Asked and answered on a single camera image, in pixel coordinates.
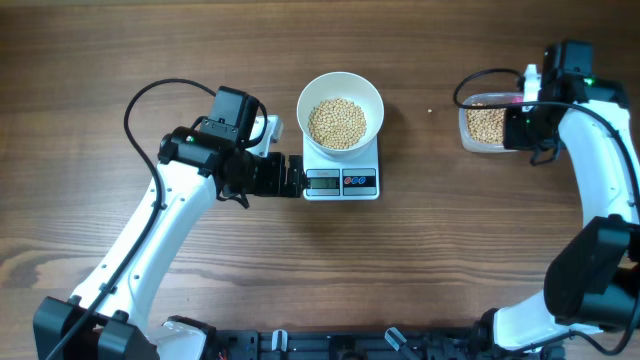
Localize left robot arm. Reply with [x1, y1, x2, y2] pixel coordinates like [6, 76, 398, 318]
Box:
[33, 87, 305, 359]

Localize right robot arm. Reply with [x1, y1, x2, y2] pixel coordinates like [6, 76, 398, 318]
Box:
[468, 40, 639, 359]

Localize soybeans in bowl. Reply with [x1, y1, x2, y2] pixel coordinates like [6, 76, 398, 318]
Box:
[307, 98, 367, 150]

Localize white digital kitchen scale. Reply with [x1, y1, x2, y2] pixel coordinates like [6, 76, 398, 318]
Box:
[303, 137, 381, 201]

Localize white bowl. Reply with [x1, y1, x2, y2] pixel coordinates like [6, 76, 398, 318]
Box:
[296, 72, 385, 155]

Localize pile of soybeans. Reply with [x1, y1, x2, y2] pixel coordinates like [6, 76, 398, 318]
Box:
[465, 108, 506, 145]

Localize clear plastic container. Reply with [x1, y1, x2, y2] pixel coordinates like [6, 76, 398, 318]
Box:
[459, 92, 522, 153]

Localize right black cable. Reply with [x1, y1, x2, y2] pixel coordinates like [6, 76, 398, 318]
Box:
[452, 67, 640, 357]

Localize black cable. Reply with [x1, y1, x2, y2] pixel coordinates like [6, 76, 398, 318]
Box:
[452, 67, 640, 357]
[44, 78, 219, 360]

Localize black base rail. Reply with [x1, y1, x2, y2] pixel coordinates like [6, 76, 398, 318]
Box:
[214, 327, 566, 360]

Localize left black cable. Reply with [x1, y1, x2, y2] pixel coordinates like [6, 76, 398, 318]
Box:
[44, 78, 219, 360]

